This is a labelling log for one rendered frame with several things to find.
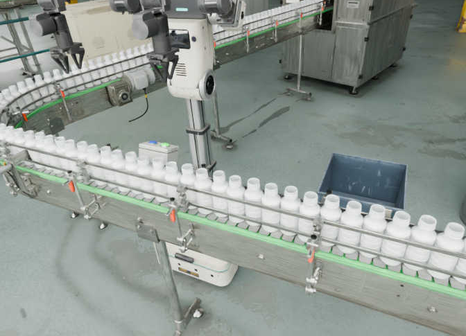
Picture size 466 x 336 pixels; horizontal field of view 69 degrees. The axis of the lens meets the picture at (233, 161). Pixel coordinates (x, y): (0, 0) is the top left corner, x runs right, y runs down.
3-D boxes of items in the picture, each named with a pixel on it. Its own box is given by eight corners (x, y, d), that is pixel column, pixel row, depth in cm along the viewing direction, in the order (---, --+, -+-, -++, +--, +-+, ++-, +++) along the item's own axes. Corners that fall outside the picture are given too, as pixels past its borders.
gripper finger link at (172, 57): (182, 78, 115) (178, 50, 110) (170, 84, 110) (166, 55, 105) (165, 76, 118) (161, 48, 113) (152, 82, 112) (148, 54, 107)
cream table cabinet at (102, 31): (138, 71, 576) (121, -4, 511) (160, 78, 539) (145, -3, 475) (76, 92, 510) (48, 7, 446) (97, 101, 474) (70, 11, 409)
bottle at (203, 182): (204, 201, 122) (199, 164, 113) (218, 206, 119) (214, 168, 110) (195, 212, 117) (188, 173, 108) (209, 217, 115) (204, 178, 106)
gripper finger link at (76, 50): (64, 72, 132) (55, 47, 126) (78, 66, 137) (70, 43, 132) (76, 73, 129) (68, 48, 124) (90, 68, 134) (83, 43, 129)
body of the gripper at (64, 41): (50, 53, 125) (42, 32, 121) (71, 46, 132) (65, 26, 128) (62, 54, 122) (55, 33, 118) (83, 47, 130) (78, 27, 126)
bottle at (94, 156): (111, 176, 139) (100, 141, 130) (110, 185, 134) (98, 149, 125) (96, 178, 138) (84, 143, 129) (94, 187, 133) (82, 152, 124)
